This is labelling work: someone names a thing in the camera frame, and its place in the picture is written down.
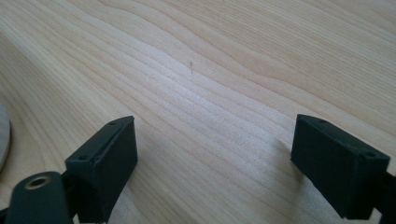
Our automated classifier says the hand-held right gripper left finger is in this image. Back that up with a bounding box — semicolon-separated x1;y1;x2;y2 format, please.
64;115;139;224

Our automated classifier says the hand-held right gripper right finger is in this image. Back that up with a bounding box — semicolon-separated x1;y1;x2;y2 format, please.
290;113;391;220

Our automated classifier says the white round plate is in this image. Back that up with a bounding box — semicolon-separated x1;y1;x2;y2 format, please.
0;104;11;172

